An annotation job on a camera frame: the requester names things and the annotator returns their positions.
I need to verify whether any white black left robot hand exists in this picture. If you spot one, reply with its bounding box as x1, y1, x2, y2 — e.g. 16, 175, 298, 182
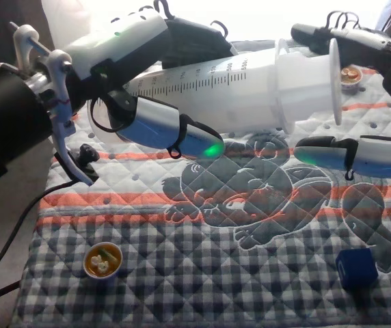
62, 0, 240, 161

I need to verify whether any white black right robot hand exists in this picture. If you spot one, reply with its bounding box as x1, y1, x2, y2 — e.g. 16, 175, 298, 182
290, 11, 391, 179

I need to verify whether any clear plastic tube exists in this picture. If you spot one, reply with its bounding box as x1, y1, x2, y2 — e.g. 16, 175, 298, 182
87, 37, 345, 146

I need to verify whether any toy cup with orange slices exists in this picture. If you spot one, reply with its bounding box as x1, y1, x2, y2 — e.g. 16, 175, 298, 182
338, 66, 364, 92

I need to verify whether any blue cube block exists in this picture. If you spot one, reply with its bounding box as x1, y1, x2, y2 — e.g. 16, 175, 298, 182
334, 247, 379, 292

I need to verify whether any grey quilt with bear print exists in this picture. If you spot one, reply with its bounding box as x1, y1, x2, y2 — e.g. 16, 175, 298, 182
10, 39, 391, 328

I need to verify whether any toy soup cup green garnish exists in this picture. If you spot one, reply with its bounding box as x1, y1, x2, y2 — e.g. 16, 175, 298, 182
82, 241, 124, 280

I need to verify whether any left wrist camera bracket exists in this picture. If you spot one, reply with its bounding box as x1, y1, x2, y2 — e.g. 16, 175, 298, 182
53, 143, 101, 187

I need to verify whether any black cable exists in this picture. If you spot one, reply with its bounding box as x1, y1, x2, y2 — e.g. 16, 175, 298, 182
0, 179, 92, 298
0, 278, 24, 308

